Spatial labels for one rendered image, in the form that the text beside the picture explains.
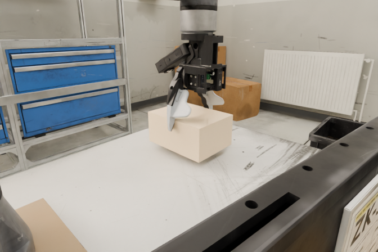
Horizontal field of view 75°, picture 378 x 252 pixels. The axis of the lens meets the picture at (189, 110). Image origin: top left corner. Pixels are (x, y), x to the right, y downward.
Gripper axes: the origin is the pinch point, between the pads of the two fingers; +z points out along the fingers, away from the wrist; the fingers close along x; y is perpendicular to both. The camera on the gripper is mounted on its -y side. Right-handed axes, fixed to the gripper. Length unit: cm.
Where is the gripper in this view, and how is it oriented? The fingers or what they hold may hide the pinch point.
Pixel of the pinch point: (189, 122)
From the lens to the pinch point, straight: 58.2
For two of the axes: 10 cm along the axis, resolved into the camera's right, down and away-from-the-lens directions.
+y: 7.4, 2.1, -6.4
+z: -0.1, 9.5, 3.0
